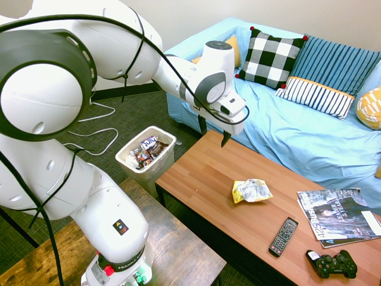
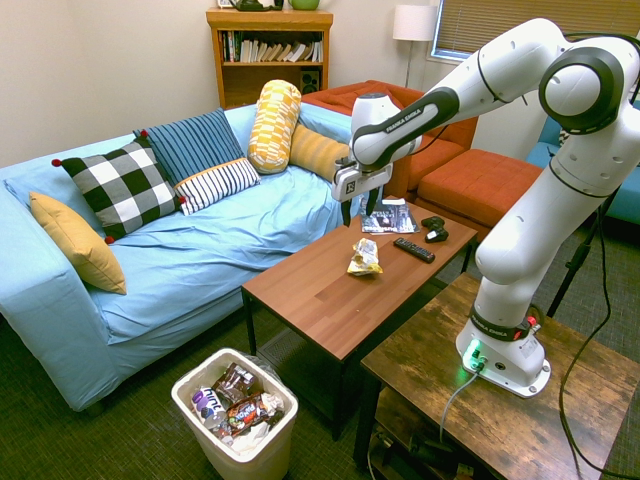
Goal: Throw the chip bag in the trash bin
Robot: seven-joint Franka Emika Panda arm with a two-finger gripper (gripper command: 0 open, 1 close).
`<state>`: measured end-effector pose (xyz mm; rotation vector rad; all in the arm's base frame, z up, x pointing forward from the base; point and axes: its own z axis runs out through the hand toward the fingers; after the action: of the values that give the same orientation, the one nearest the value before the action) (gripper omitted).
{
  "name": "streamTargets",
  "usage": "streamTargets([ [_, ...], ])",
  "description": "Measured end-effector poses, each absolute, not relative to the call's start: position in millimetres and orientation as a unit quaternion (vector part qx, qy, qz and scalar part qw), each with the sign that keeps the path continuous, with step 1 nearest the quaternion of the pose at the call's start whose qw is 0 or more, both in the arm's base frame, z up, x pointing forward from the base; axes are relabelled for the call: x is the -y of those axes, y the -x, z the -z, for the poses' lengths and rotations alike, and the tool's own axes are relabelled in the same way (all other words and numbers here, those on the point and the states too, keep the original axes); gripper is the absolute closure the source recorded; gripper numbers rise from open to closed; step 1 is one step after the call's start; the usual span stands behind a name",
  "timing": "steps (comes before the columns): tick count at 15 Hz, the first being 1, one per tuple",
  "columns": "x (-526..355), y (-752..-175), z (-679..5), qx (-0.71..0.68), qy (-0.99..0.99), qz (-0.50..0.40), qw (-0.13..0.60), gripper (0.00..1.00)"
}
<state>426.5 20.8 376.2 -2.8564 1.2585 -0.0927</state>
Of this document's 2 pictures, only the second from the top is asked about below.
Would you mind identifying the clear plastic bin liner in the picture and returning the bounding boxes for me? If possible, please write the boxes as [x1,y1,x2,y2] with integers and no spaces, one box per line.
[243,352,290,389]

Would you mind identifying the brown snack wrapper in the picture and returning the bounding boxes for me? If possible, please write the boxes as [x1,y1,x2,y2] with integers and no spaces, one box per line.
[212,363,262,406]

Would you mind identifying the blue striped pillow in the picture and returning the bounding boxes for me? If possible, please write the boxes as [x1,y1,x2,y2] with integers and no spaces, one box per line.
[132,107,246,187]

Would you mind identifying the hint blackberry water bottle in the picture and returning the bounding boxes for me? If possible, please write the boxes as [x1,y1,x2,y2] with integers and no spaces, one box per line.
[192,385,229,431]

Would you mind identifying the wooden bookshelf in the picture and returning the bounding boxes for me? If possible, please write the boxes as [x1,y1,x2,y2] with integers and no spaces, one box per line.
[205,7,335,110]

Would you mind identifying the crumpled white tissue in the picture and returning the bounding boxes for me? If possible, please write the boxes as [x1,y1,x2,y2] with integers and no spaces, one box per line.
[230,422,274,452]

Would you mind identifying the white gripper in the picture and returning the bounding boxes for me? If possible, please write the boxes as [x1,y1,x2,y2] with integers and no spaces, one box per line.
[331,160,395,229]

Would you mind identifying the row of paperback books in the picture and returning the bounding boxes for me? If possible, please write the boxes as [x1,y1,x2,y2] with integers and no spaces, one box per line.
[222,31,324,64]

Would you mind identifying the orange striped pillow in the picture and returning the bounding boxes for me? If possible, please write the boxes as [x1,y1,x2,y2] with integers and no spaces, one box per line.
[288,123,351,184]

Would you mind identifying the mustard yellow pillow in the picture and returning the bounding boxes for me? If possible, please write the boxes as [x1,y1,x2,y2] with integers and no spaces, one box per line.
[28,191,128,296]

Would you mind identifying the orange ottoman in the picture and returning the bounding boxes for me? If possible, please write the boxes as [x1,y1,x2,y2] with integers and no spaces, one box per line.
[414,148,544,244]

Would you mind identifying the black remote control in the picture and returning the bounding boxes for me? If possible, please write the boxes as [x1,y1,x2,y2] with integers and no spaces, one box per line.
[392,236,437,265]

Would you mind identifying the rustic wooden side table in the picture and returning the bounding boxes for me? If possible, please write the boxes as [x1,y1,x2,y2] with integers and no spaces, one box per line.
[352,272,640,480]

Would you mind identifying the black game controller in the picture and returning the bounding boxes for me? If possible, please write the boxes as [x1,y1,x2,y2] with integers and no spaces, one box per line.
[420,215,450,244]

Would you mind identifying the yellow patterned bolster pillow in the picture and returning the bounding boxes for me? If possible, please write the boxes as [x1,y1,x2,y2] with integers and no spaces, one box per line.
[247,79,303,175]

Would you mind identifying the grey cable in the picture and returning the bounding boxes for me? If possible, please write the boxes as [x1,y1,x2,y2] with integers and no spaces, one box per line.
[438,370,484,444]

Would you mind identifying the orange armchair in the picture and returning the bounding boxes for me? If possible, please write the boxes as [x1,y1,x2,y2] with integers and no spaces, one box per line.
[301,79,480,194]

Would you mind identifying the yellow chip bag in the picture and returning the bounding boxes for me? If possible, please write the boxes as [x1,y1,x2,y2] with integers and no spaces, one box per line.
[346,237,385,277]

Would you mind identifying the window blinds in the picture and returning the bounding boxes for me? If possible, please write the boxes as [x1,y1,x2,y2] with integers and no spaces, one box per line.
[432,0,640,61]

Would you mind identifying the white navy striped pillow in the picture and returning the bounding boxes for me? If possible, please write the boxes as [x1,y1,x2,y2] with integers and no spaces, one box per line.
[173,157,262,217]

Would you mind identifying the black tripod stand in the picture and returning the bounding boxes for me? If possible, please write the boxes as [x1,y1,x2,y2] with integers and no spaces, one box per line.
[545,187,622,319]

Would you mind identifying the teal chair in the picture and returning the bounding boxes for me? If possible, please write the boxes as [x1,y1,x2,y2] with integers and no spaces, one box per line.
[525,99,640,226]

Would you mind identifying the light blue sofa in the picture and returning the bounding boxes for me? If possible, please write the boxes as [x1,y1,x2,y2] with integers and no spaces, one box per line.
[0,102,366,414]

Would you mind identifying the dark cover magazine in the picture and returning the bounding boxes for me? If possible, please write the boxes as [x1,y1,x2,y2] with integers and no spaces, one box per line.
[359,197,422,235]

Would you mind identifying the black cable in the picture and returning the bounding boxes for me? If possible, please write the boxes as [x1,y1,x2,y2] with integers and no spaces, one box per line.
[558,31,640,477]

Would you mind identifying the red chocolate snack wrapper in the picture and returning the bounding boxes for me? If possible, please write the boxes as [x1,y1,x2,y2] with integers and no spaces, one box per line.
[225,392,274,436]

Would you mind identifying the black white checkered pillow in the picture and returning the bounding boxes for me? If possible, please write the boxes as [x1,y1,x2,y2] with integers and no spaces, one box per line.
[51,130,187,245]

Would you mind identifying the wooden coffee table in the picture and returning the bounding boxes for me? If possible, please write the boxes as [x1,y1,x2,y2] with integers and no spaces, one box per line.
[241,199,480,441]

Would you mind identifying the white shade floor lamp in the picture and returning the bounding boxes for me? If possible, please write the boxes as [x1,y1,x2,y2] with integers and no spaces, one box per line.
[392,4,439,89]

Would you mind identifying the white trash bin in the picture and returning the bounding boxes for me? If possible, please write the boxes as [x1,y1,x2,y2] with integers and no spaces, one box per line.
[170,348,300,480]

